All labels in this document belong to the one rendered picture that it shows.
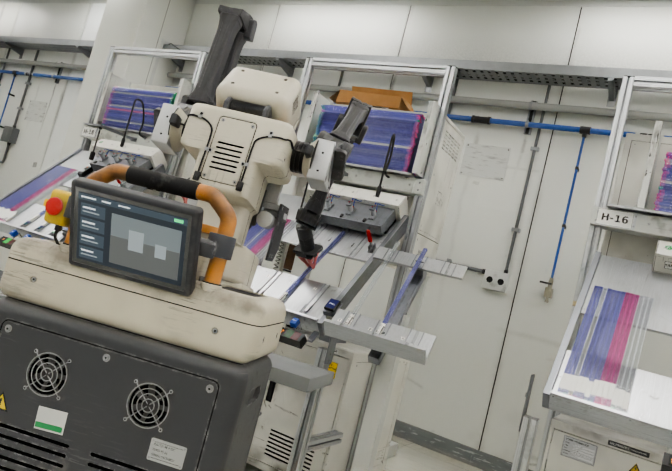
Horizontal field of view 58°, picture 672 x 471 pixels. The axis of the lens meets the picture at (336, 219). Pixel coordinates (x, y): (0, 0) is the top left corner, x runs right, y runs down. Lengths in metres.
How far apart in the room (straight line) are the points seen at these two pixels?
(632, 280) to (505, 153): 1.97
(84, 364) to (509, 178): 3.22
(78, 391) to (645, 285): 1.78
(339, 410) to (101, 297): 1.41
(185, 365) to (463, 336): 2.96
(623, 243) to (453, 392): 1.82
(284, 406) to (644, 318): 1.38
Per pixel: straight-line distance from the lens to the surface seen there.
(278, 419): 2.61
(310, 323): 2.18
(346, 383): 2.46
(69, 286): 1.29
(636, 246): 2.56
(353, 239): 2.53
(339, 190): 2.72
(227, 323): 1.17
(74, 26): 7.18
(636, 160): 2.64
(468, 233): 4.06
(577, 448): 2.23
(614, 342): 2.08
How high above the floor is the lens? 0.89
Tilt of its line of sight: 5 degrees up
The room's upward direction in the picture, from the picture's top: 15 degrees clockwise
